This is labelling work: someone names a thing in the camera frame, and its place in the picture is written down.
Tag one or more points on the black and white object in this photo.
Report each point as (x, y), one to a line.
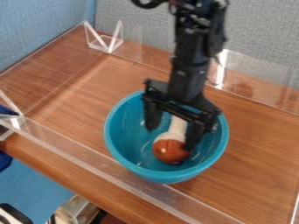
(12, 216)

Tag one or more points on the clear acrylic left bracket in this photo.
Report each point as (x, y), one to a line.
(10, 117)

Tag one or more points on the clear acrylic back barrier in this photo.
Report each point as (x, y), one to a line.
(255, 79)

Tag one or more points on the clear acrylic barrier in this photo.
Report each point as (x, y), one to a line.
(86, 171)
(255, 79)

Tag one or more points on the clear acrylic corner bracket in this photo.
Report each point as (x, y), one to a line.
(102, 42)

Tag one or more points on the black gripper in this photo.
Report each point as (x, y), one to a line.
(199, 111)

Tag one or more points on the blue plastic bowl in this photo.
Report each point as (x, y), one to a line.
(129, 143)

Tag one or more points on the blue object at left edge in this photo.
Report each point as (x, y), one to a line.
(5, 160)

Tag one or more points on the brown and white toy mushroom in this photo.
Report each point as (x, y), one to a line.
(168, 144)

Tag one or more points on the clear acrylic front barrier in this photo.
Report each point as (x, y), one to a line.
(86, 171)

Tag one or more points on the clear plastic box below table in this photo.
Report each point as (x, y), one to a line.
(74, 211)

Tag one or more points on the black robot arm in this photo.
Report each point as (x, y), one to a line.
(199, 41)

